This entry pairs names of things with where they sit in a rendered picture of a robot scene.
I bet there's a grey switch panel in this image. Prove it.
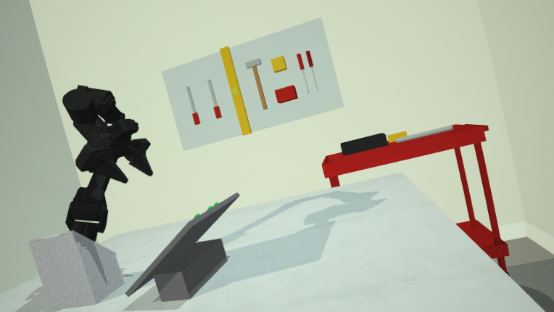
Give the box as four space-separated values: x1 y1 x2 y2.
125 192 240 302

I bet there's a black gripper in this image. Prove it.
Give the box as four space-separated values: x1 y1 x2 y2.
75 123 154 183

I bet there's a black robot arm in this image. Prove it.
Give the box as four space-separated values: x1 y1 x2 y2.
62 85 139 241

